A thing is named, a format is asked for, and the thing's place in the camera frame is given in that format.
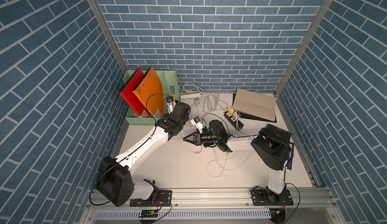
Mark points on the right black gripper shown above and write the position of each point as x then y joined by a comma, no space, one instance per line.
195,135

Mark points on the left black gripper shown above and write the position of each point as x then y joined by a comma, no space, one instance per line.
186,116

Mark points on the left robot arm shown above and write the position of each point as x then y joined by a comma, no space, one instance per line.
115,180

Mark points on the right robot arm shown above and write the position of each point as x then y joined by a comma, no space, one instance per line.
272,146

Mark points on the white power strip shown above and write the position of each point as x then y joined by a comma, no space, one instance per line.
190,97

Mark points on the green mesh file organizer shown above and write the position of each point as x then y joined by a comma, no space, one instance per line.
170,87

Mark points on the orange folder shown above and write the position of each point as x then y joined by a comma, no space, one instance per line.
149,91

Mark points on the black power strip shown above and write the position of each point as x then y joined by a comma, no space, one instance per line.
235,123

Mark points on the red folder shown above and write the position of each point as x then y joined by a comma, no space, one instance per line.
130,98

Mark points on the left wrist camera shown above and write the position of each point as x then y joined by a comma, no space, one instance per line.
170,103

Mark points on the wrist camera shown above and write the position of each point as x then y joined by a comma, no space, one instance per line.
198,124
170,103

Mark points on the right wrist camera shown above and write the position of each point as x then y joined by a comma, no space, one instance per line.
198,124

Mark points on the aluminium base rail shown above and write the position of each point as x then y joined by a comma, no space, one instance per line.
242,198

